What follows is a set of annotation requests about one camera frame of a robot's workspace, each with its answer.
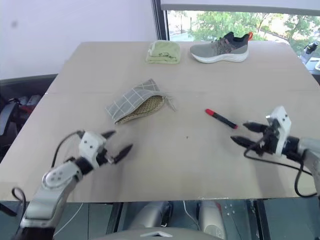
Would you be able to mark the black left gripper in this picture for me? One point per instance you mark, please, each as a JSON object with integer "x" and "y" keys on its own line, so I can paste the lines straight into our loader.
{"x": 104, "y": 156}

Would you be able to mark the silver left robot leg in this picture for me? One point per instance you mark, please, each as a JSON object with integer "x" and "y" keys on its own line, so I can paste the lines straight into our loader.
{"x": 150, "y": 215}

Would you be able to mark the white roller blind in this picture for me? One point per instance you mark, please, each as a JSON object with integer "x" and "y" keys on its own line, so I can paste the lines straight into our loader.
{"x": 240, "y": 4}

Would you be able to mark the grey robot torso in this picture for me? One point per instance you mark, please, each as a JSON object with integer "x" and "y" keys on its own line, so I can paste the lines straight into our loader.
{"x": 155, "y": 235}

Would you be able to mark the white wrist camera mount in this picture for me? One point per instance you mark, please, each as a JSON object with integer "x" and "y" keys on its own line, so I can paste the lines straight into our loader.
{"x": 91, "y": 148}
{"x": 281, "y": 127}

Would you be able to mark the grey plaid pouch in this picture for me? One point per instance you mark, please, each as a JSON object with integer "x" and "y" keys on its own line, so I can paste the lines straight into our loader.
{"x": 136, "y": 103}

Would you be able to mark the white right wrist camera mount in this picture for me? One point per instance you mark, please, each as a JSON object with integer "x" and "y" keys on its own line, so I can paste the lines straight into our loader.
{"x": 281, "y": 127}

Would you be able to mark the dark drinking bottle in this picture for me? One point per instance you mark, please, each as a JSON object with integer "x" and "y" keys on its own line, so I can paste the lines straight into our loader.
{"x": 311, "y": 47}

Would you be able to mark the red and grey clutter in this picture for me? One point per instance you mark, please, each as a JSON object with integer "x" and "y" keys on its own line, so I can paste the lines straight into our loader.
{"x": 31, "y": 101}

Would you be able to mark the silver right robot leg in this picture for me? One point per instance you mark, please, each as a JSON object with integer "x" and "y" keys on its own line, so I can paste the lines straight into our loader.
{"x": 212, "y": 220}

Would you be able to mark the grey knit sneaker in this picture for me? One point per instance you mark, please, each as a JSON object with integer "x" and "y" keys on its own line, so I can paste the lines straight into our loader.
{"x": 221, "y": 50}

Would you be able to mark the silver robot leg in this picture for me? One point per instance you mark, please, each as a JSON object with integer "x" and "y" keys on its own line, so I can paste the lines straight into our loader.
{"x": 212, "y": 220}
{"x": 150, "y": 215}

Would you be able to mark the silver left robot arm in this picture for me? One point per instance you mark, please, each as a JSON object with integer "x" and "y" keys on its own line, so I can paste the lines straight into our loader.
{"x": 55, "y": 185}

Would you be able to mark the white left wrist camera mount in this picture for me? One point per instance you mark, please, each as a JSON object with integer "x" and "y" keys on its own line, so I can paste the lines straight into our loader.
{"x": 91, "y": 148}

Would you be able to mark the dark window frame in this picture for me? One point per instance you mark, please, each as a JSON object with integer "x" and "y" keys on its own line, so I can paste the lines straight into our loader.
{"x": 161, "y": 22}

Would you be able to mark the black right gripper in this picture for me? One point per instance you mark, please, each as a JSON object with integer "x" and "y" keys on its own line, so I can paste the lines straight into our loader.
{"x": 270, "y": 140}

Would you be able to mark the red and black marker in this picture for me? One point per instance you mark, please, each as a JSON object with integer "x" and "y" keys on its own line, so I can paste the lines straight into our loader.
{"x": 221, "y": 118}

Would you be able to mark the folded green towel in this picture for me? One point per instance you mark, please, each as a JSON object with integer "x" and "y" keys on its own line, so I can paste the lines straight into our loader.
{"x": 163, "y": 53}

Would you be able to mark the white background object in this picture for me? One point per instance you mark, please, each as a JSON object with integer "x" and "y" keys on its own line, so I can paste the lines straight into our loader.
{"x": 317, "y": 65}

